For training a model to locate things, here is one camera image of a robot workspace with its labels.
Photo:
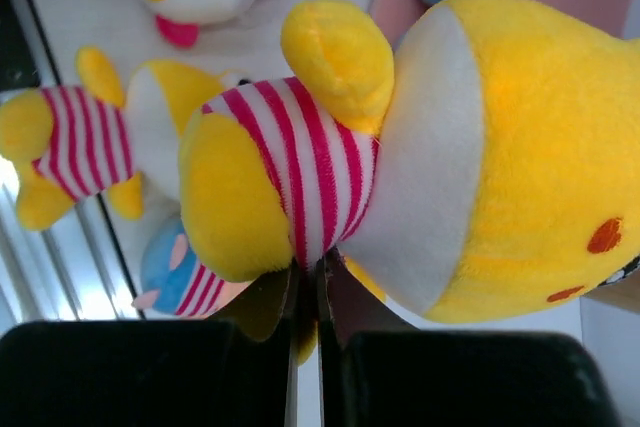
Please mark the aluminium frame rail front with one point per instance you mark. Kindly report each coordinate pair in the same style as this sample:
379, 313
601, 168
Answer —
76, 270

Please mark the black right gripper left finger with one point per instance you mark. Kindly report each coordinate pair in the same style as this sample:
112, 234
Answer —
232, 369

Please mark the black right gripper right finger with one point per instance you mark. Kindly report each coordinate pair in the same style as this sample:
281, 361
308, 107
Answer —
376, 369

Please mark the peach-faced plush, blue shorts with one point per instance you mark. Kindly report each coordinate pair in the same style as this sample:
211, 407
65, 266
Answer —
175, 282

